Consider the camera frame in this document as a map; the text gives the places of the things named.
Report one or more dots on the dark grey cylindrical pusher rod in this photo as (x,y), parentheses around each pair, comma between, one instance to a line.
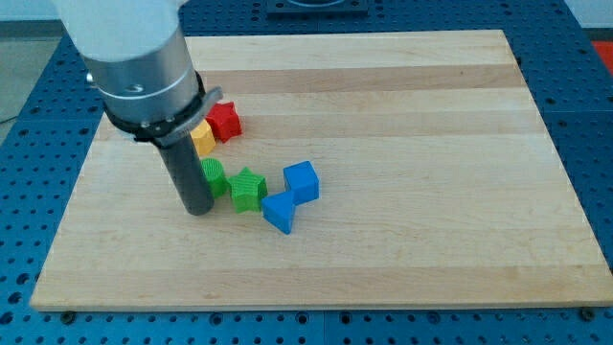
(184,167)

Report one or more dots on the black mounting flange ring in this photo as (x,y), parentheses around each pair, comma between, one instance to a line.
(154,118)

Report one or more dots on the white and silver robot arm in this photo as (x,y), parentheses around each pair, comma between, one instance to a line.
(137,57)

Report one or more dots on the red star block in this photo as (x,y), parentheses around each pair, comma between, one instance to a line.
(224,121)

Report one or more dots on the green star block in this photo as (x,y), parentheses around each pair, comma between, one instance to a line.
(247,190)

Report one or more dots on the wooden board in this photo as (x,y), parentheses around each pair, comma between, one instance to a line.
(439,188)

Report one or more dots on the yellow hexagon block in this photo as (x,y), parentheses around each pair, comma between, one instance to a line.
(203,139)

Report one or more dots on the green cylinder block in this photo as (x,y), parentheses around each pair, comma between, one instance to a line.
(215,175)

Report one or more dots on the blue triangle block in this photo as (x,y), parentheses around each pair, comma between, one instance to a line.
(279,210)

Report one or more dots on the blue cube block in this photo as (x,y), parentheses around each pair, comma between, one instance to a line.
(302,180)

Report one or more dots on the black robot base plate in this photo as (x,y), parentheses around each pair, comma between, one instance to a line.
(316,6)

